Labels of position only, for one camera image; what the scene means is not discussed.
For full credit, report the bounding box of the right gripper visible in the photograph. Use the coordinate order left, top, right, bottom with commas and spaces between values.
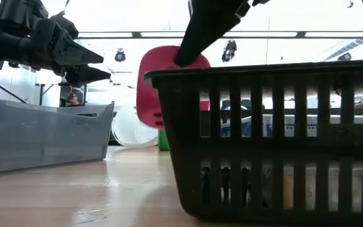
173, 0, 272, 67

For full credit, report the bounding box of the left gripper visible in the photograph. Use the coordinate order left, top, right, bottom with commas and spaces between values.
26, 18, 112, 86

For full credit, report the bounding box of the pink foam die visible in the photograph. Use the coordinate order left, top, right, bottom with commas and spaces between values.
136, 45, 211, 131

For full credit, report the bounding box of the grey translucent bin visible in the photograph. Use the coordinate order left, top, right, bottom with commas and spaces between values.
0, 77, 115, 176

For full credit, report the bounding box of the green foam die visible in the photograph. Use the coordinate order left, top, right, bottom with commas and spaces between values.
158, 129, 170, 151

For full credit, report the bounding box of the person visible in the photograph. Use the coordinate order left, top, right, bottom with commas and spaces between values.
66, 93, 82, 107

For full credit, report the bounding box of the ceiling light bar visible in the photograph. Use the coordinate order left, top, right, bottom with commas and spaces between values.
77, 30, 363, 39

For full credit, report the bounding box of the black slotted basket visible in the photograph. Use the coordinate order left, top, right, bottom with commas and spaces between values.
143, 59, 363, 227

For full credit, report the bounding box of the white blue small box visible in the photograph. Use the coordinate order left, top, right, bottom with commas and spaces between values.
221, 117, 252, 138

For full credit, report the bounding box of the white background counter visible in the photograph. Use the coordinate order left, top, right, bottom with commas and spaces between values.
262, 113, 363, 138

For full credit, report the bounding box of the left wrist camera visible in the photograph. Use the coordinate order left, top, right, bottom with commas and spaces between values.
50, 14, 79, 40

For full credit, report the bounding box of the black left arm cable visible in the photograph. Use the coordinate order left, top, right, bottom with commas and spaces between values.
0, 71, 28, 105

